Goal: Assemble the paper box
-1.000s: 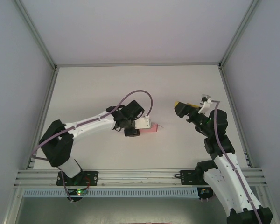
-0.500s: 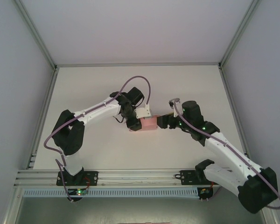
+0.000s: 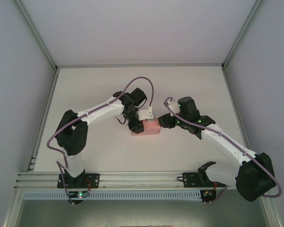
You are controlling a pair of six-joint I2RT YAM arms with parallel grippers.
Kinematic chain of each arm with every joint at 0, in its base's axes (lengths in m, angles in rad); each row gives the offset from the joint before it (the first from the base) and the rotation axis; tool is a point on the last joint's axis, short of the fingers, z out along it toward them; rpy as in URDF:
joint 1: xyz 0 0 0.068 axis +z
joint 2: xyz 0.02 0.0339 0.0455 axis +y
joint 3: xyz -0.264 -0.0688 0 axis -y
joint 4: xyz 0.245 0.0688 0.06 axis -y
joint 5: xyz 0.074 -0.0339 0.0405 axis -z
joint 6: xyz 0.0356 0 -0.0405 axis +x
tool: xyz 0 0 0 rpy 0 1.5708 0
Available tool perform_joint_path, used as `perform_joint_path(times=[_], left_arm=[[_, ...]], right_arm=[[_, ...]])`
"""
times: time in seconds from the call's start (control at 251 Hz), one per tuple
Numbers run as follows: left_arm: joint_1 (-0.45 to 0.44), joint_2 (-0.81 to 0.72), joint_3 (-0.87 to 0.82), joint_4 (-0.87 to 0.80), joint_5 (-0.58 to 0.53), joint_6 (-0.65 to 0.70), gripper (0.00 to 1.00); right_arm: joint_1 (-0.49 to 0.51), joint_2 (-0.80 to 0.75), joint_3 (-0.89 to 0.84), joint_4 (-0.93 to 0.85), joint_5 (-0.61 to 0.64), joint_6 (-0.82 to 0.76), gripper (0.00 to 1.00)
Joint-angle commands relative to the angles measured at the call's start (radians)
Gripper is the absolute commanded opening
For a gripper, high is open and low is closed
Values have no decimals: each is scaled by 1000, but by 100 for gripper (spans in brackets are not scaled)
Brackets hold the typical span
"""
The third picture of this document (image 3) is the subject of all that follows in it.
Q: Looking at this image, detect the pink paper box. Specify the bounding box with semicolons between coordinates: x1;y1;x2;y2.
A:
130;119;162;137

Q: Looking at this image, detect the grey metal lower panel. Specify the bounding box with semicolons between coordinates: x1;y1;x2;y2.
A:
14;200;275;227

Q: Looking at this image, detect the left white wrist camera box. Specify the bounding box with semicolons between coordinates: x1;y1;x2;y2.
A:
138;106;156;122

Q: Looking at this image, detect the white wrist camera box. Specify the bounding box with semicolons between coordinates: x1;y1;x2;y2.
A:
138;106;156;122
164;96;179;117

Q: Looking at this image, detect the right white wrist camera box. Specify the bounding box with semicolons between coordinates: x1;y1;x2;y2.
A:
164;96;179;117

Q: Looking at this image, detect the aluminium frame crossbar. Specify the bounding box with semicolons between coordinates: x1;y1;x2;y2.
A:
55;62;224;70

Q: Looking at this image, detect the aluminium table side rail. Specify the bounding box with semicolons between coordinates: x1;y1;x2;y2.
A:
26;68;60;171
221;67;258;170

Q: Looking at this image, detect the wide aluminium mounting rail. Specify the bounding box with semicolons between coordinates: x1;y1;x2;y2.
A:
13;169;272;190

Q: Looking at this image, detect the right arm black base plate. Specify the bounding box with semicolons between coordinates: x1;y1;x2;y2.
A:
182;172;226;189

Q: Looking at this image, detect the white slotted cable duct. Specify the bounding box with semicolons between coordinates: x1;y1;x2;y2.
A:
23;191;202;201

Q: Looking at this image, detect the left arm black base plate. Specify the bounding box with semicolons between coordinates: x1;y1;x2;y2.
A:
57;173;100;189

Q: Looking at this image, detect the aluminium frame post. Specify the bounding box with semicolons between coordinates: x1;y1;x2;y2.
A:
13;0;60;71
221;0;266;70

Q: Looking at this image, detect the aluminium frame leg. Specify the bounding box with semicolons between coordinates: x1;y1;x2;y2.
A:
262;201;284;227
3;189;24;227

